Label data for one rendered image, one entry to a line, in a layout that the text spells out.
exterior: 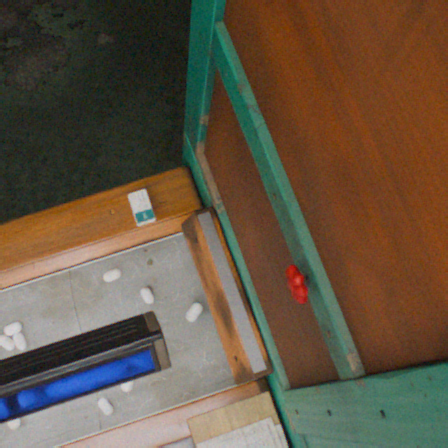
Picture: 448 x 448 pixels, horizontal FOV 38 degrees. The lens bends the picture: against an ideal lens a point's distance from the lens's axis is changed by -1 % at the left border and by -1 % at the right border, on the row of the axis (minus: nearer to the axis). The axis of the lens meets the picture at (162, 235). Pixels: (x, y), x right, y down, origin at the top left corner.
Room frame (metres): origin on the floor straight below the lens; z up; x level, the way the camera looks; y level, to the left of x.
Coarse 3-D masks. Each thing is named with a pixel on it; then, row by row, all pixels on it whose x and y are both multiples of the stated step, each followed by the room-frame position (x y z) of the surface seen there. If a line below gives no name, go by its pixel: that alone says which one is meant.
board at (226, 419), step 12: (252, 396) 0.02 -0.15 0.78; (264, 396) 0.02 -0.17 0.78; (228, 408) 0.00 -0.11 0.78; (240, 408) 0.00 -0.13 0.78; (252, 408) 0.00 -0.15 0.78; (264, 408) 0.00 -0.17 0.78; (192, 420) -0.02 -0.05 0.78; (204, 420) -0.02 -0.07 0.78; (216, 420) -0.02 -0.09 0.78; (228, 420) -0.02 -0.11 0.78; (240, 420) -0.02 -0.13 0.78; (252, 420) -0.02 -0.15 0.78; (276, 420) -0.02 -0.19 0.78; (192, 432) -0.04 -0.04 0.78; (204, 432) -0.04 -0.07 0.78; (216, 432) -0.04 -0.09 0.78; (228, 432) -0.04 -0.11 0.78
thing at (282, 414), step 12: (192, 156) 0.44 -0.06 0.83; (192, 168) 0.44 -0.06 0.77; (204, 192) 0.38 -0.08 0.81; (204, 204) 0.37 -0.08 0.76; (276, 384) 0.04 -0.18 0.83; (276, 396) 0.02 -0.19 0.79; (276, 408) 0.00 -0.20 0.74; (288, 420) -0.02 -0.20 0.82; (288, 432) -0.04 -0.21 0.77; (288, 444) -0.06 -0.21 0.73; (300, 444) -0.06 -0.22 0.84
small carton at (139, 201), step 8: (136, 192) 0.39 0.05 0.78; (144, 192) 0.39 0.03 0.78; (136, 200) 0.38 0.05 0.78; (144, 200) 0.38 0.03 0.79; (136, 208) 0.36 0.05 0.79; (144, 208) 0.36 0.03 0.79; (136, 216) 0.35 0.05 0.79; (144, 216) 0.34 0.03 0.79; (152, 216) 0.34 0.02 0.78; (144, 224) 0.33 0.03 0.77
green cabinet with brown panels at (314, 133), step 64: (192, 0) 0.49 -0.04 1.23; (256, 0) 0.37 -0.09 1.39; (320, 0) 0.29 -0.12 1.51; (384, 0) 0.23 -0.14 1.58; (192, 64) 0.48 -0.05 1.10; (256, 64) 0.35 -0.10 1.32; (320, 64) 0.26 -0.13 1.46; (384, 64) 0.21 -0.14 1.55; (192, 128) 0.46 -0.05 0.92; (256, 128) 0.30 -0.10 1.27; (320, 128) 0.23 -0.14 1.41; (384, 128) 0.18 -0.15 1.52; (256, 192) 0.27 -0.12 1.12; (320, 192) 0.19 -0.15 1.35; (384, 192) 0.15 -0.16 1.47; (256, 256) 0.22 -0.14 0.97; (320, 256) 0.15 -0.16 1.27; (384, 256) 0.11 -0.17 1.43; (256, 320) 0.14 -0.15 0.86; (320, 320) 0.09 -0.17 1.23; (384, 320) 0.07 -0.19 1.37; (320, 384) 0.03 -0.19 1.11; (384, 384) 0.02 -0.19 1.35
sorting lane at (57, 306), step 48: (48, 288) 0.22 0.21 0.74; (96, 288) 0.22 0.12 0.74; (192, 288) 0.22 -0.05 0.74; (48, 336) 0.13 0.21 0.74; (192, 336) 0.13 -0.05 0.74; (144, 384) 0.05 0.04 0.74; (192, 384) 0.04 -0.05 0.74; (240, 384) 0.04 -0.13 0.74; (0, 432) -0.03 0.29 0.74; (48, 432) -0.03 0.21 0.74; (96, 432) -0.04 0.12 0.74
